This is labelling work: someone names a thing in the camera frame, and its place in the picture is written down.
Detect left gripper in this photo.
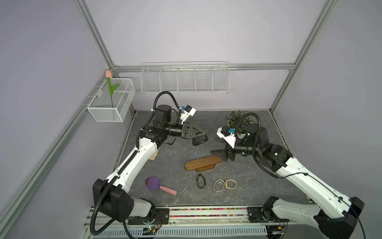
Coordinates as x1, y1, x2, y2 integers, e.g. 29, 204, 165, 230
165, 122, 205, 139

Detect slim black watch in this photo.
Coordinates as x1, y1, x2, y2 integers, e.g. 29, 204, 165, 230
197, 173, 206, 189

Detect chunky black watch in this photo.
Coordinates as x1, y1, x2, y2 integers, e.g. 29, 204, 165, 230
193, 135, 208, 146

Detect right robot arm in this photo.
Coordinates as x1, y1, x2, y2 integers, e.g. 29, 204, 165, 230
211, 113, 365, 239

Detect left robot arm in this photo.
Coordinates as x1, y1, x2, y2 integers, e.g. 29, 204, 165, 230
90, 91, 208, 236

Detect wooden watch stand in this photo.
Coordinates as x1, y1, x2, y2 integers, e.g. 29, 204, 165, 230
185, 155, 224, 172

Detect beige watch right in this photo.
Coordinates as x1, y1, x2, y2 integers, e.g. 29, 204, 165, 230
224, 179, 238, 190

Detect beige watch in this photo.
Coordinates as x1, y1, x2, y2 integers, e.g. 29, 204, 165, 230
224, 179, 238, 190
213, 178, 225, 193

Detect beige watch left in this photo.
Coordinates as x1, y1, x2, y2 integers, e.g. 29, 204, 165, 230
213, 178, 225, 193

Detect potted green plant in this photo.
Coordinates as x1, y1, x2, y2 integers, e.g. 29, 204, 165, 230
226, 110, 253, 134

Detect beige work glove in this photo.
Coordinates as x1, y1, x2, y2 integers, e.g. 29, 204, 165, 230
149, 149, 159, 161

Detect purple pink brush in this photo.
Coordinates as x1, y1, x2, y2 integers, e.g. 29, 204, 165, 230
145, 177, 178, 196

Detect white mesh box basket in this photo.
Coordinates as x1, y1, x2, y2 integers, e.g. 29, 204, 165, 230
87, 78, 136, 122

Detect artificial pink tulip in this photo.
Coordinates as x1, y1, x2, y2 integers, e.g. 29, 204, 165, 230
105, 70, 119, 107

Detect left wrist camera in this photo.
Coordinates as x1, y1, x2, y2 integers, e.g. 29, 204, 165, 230
180, 105, 196, 124

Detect white wire shelf basket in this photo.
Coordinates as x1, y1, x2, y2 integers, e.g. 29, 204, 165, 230
140, 61, 230, 94

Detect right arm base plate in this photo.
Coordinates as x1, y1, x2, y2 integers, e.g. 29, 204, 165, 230
247, 207, 289, 223

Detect white vented cable duct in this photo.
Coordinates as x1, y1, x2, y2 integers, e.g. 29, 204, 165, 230
89, 225, 268, 239

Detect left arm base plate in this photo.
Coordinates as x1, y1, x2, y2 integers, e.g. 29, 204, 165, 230
127, 208, 170, 226

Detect aluminium frame profiles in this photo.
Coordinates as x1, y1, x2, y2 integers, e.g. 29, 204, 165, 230
1, 1, 338, 239

